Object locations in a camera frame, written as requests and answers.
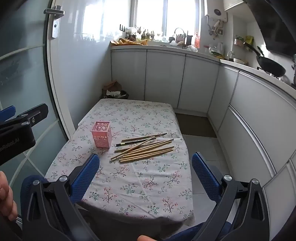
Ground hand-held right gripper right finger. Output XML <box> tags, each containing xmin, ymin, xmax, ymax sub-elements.
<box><xmin>191</xmin><ymin>152</ymin><xmax>270</xmax><ymax>241</ymax></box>

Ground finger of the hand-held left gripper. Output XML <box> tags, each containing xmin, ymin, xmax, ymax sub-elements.
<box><xmin>0</xmin><ymin>103</ymin><xmax>49</xmax><ymax>131</ymax></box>
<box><xmin>0</xmin><ymin>105</ymin><xmax>16</xmax><ymax>122</ymax></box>

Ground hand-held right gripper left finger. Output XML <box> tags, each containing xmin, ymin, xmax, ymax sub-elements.
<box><xmin>22</xmin><ymin>153</ymin><xmax>100</xmax><ymax>241</ymax></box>

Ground pink plastic lattice basket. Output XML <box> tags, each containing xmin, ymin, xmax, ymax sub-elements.
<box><xmin>90</xmin><ymin>121</ymin><xmax>112</xmax><ymax>149</ymax></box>

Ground black chopstick pair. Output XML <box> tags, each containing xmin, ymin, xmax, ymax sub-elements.
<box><xmin>116</xmin><ymin>137</ymin><xmax>155</xmax><ymax>146</ymax></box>

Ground bundle of wooden chopsticks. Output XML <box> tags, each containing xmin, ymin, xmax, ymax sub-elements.
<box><xmin>110</xmin><ymin>133</ymin><xmax>174</xmax><ymax>163</ymax></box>

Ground person's left hand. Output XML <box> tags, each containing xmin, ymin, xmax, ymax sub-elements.
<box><xmin>0</xmin><ymin>171</ymin><xmax>18</xmax><ymax>222</ymax></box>

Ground navy blue cloth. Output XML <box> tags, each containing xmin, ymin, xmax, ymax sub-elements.
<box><xmin>20</xmin><ymin>174</ymin><xmax>232</xmax><ymax>241</ymax></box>

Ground frosted glass sliding door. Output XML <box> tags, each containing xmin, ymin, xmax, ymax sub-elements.
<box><xmin>0</xmin><ymin>0</ymin><xmax>77</xmax><ymax>209</ymax></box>

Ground floral white tablecloth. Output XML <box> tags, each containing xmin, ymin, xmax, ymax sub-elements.
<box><xmin>44</xmin><ymin>98</ymin><xmax>195</xmax><ymax>226</ymax></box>

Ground black trash bin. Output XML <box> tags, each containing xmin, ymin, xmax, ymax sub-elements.
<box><xmin>100</xmin><ymin>90</ymin><xmax>129</xmax><ymax>100</ymax></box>

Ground row of white cabinet doors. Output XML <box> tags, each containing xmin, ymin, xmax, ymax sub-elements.
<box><xmin>111</xmin><ymin>47</ymin><xmax>296</xmax><ymax>241</ymax></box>

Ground yellow paper bags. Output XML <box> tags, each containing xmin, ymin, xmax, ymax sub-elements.
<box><xmin>110</xmin><ymin>37</ymin><xmax>148</xmax><ymax>47</ymax></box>

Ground black wok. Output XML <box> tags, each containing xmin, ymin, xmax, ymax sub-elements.
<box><xmin>243</xmin><ymin>42</ymin><xmax>286</xmax><ymax>78</ymax></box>

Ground green and yellow packets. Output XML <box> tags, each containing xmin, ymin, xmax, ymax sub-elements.
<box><xmin>235</xmin><ymin>35</ymin><xmax>254</xmax><ymax>48</ymax></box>

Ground kitchen window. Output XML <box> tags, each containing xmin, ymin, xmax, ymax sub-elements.
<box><xmin>129</xmin><ymin>0</ymin><xmax>201</xmax><ymax>30</ymax></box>

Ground white water heater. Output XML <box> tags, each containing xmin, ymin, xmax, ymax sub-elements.
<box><xmin>206</xmin><ymin>0</ymin><xmax>228</xmax><ymax>24</ymax></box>

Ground black range hood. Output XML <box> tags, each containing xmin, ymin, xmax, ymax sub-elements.
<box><xmin>243</xmin><ymin>0</ymin><xmax>296</xmax><ymax>56</ymax></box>

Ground silver door handle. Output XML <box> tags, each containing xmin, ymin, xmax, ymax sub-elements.
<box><xmin>44</xmin><ymin>6</ymin><xmax>65</xmax><ymax>39</ymax></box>

